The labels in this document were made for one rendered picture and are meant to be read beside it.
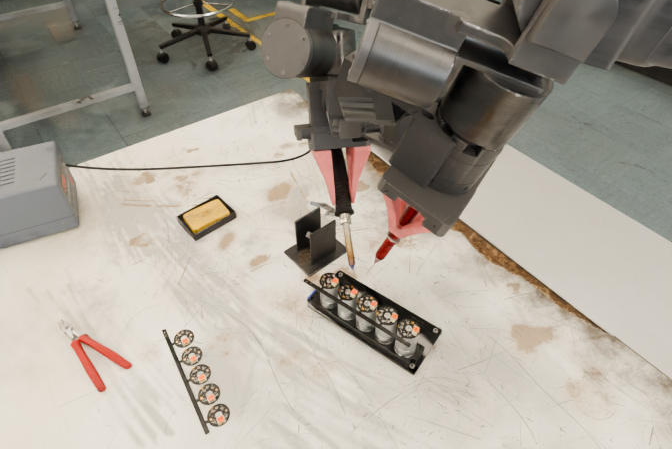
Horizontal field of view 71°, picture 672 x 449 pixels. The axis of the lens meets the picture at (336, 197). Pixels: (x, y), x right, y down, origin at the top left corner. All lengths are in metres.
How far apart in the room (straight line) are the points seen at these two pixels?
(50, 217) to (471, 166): 0.63
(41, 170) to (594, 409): 0.78
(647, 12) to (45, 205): 0.73
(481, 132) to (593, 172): 1.96
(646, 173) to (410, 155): 2.07
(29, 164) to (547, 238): 0.78
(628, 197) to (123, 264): 1.91
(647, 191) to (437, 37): 2.03
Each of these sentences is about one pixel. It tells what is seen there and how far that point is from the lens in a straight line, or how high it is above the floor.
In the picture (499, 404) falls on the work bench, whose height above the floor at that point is 0.75.
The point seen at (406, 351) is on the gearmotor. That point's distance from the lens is 0.57.
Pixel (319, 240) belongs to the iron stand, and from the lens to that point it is 0.65.
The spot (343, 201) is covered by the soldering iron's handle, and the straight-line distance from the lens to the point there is 0.58.
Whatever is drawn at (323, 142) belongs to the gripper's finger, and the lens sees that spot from 0.54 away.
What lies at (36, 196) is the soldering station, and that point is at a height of 0.83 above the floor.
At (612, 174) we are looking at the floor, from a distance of 2.31.
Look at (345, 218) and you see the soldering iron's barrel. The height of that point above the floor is 0.87.
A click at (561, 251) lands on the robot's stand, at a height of 0.75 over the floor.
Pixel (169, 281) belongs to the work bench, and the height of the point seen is 0.75.
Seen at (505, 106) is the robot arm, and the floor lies 1.12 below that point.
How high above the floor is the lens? 1.28
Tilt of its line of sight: 43 degrees down
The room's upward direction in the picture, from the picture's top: straight up
